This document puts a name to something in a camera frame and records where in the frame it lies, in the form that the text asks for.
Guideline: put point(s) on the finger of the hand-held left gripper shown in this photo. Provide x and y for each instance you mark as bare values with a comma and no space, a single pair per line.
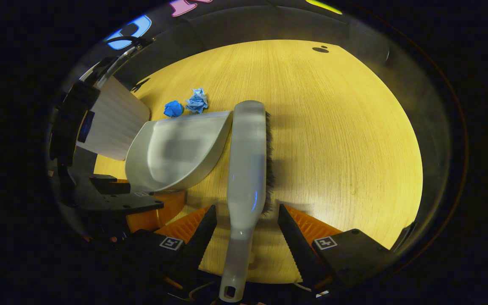
112,202
102,184

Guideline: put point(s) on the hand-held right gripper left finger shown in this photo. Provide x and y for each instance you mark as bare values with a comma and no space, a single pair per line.
201,241

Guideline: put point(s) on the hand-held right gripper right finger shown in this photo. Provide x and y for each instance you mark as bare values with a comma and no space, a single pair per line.
297,250

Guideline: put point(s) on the white ribbed garbage bin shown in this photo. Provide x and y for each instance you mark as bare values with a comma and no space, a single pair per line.
117,123

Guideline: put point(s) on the white plastic dustpan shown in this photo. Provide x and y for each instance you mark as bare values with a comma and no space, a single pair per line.
176,148

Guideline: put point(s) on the small white broom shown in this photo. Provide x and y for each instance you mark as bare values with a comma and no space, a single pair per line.
248,169

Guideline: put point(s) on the dark blue paper ball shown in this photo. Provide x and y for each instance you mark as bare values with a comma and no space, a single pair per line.
173,109

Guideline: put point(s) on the light blue paper ball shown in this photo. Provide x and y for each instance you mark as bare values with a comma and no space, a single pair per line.
196,101

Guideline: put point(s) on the wooden desktop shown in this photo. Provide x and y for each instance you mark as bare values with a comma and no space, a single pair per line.
333,148

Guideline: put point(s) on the small black desk object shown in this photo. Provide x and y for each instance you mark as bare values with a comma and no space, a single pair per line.
320,50

